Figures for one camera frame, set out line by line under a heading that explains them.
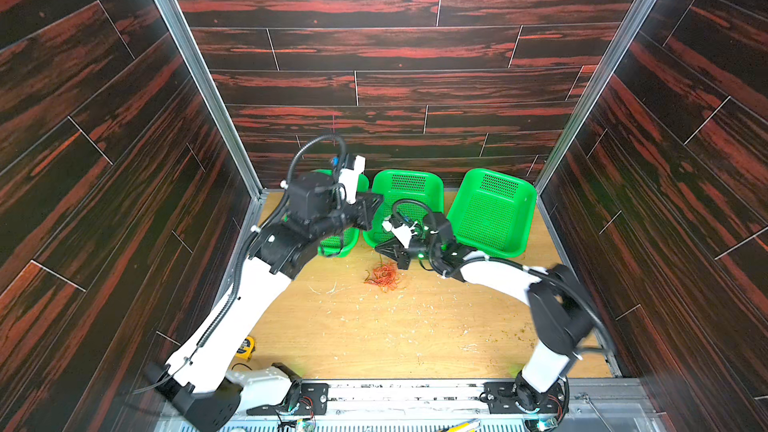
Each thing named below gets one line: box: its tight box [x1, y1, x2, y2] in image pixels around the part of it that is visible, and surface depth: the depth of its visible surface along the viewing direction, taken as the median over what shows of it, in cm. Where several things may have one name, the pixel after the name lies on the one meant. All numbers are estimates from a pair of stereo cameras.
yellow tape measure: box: [236, 336, 256, 361], surface depth 82 cm
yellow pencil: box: [447, 418, 481, 432], surface depth 71 cm
